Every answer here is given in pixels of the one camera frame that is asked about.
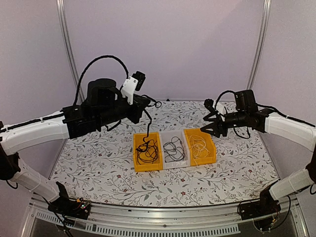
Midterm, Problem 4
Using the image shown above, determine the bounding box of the clear plastic bin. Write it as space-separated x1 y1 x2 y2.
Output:
159 130 191 170

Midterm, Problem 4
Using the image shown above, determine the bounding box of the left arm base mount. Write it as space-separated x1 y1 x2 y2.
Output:
48 182 91 220

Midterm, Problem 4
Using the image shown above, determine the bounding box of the white cable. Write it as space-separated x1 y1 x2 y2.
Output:
188 134 210 168

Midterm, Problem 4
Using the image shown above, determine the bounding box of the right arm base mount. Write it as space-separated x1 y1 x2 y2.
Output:
237 187 281 232

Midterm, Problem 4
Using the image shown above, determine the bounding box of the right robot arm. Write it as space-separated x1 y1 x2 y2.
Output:
200 89 316 215

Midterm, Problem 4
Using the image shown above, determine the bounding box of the right aluminium frame post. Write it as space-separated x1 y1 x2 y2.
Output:
246 0 272 89

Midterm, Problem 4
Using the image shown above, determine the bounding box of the yellow bin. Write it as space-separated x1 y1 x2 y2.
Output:
184 128 216 166
133 132 163 172

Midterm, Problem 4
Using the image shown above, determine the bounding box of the right yellow bin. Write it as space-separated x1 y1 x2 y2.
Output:
184 128 216 166

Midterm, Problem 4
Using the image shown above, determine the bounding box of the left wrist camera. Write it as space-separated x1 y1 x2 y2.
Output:
120 71 146 105

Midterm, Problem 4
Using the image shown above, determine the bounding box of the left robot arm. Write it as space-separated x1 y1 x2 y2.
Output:
0 55 151 214

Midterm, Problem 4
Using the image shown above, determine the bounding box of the aluminium frame post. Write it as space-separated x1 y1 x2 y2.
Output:
56 0 79 88
246 0 272 89

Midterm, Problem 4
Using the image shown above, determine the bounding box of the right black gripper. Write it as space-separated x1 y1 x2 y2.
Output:
200 111 248 138

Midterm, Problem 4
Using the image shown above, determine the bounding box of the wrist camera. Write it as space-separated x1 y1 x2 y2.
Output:
120 71 146 105
204 99 228 121

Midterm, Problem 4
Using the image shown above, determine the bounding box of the floral table mat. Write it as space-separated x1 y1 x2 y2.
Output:
51 101 278 207

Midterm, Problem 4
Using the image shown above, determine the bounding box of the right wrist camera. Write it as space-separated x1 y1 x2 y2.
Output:
204 99 228 121

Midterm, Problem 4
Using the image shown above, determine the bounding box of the front aluminium rail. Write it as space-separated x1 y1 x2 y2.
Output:
21 195 310 237

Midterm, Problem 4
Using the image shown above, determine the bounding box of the left yellow bin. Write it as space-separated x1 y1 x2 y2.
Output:
133 132 163 172

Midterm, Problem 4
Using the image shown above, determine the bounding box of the left aluminium frame post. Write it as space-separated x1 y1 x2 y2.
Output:
56 0 79 88

